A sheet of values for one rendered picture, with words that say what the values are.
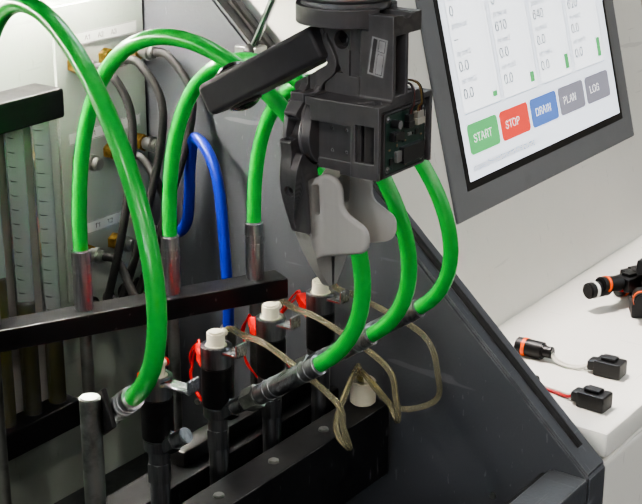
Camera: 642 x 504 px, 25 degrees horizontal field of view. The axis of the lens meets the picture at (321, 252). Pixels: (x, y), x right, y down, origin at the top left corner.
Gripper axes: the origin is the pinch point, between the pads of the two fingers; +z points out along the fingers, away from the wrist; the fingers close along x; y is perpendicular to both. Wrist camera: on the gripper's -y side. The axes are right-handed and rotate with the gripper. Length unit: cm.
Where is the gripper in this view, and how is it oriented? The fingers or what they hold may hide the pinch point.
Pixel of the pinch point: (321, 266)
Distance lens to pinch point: 109.1
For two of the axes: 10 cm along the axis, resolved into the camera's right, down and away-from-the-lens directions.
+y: 8.2, 1.9, -5.4
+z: 0.0, 9.4, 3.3
